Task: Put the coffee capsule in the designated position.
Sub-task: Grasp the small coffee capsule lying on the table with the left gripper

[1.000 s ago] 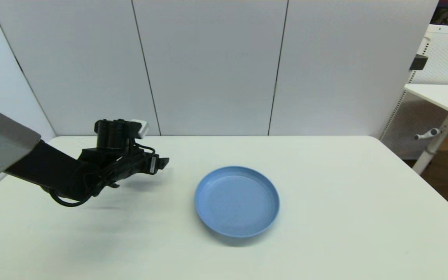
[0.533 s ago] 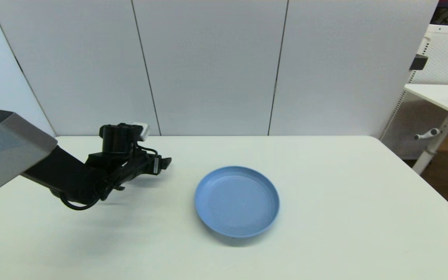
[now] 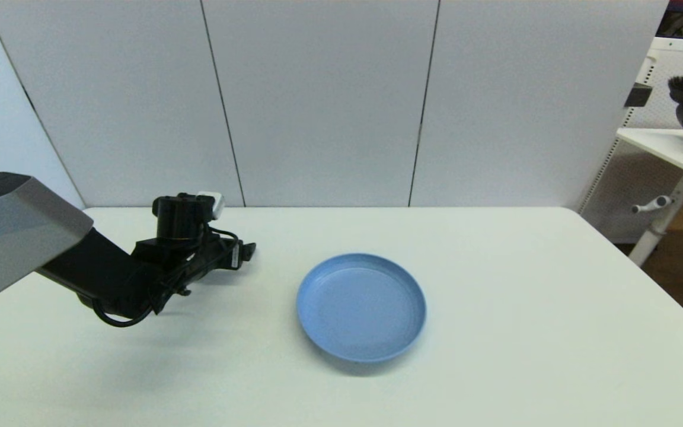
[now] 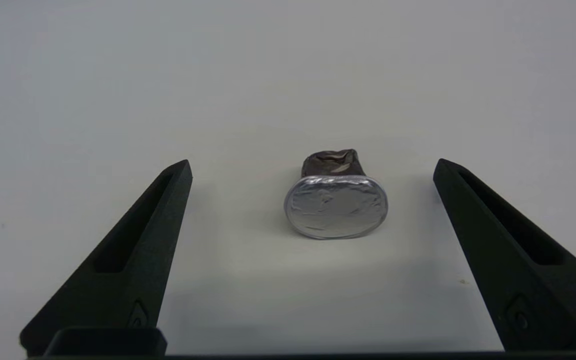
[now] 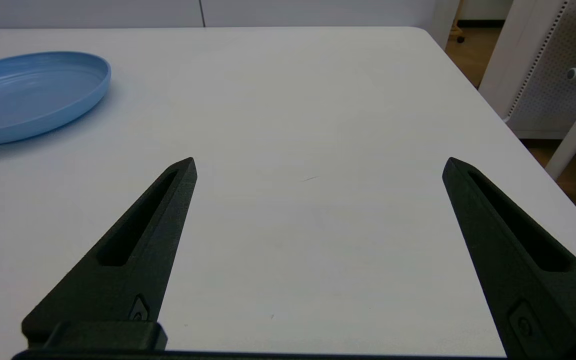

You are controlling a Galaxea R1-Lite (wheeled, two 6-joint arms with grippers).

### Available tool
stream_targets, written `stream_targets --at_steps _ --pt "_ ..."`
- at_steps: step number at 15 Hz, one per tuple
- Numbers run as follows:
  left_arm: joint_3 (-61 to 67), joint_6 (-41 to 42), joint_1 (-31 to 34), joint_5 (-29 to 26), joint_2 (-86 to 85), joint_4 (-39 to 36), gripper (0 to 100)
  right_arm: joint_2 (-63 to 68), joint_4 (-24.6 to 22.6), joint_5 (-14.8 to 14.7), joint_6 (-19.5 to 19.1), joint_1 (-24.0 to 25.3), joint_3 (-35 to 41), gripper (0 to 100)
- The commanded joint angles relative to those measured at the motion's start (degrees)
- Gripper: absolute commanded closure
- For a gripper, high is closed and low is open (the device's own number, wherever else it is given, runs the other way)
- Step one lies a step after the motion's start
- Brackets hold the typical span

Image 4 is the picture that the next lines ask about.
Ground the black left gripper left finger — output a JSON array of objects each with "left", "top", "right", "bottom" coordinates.
[{"left": 19, "top": 159, "right": 193, "bottom": 357}]

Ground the small silver candy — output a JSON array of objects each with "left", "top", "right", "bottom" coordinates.
[{"left": 283, "top": 148, "right": 389, "bottom": 240}]

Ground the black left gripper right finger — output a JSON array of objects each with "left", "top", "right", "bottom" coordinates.
[{"left": 433, "top": 158, "right": 576, "bottom": 352}]

